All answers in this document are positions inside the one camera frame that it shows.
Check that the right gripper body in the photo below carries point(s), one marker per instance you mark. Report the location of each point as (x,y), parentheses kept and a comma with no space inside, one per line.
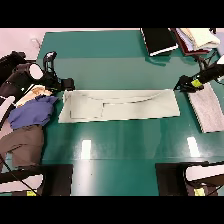
(185,84)

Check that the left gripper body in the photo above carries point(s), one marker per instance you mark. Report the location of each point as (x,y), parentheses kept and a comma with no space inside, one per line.
(68,84)

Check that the pale grey shirt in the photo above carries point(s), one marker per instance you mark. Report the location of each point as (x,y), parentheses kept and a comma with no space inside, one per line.
(133,108)

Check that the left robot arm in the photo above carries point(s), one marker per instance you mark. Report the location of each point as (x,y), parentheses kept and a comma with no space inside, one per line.
(23,78)

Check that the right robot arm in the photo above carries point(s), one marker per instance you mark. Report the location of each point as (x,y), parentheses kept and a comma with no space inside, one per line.
(213,72)

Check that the grey garment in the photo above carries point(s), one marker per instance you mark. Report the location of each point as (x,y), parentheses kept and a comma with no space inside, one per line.
(208,108)

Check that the tan garment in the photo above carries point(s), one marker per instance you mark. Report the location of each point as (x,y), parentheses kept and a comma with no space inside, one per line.
(33,92)

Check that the blue shirt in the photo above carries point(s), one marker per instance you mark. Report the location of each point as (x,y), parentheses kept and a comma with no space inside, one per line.
(31,111)

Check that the cream folded garment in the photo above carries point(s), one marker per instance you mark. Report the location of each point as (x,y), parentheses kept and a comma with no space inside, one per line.
(200,37)

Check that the brown garment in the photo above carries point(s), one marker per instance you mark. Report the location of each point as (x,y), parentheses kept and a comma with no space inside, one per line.
(23,143)

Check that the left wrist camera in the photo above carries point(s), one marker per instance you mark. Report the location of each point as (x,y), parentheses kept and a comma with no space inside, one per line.
(50,61)

